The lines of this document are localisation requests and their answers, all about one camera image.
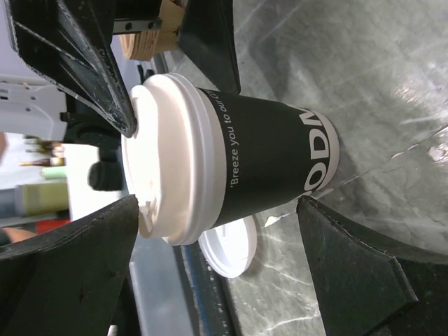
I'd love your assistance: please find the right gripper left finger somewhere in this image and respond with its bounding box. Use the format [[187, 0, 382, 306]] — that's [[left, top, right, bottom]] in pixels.
[[1, 195, 139, 335]]

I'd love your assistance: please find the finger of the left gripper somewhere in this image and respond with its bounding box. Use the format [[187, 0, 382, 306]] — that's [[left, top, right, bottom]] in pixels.
[[6, 0, 137, 137], [177, 0, 241, 95]]

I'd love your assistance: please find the white plastic cup lid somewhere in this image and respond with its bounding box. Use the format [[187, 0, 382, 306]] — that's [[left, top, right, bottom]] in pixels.
[[122, 73, 227, 246]]

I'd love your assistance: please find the black paper coffee cup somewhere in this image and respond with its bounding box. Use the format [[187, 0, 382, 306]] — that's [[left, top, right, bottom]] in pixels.
[[203, 90, 340, 225]]

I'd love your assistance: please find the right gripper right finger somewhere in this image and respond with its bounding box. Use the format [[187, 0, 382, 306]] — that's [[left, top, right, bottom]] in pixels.
[[296, 196, 447, 335]]

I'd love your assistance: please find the brown pulp cup carrier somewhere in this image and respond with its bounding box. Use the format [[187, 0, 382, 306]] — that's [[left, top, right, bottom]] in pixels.
[[119, 0, 185, 62]]

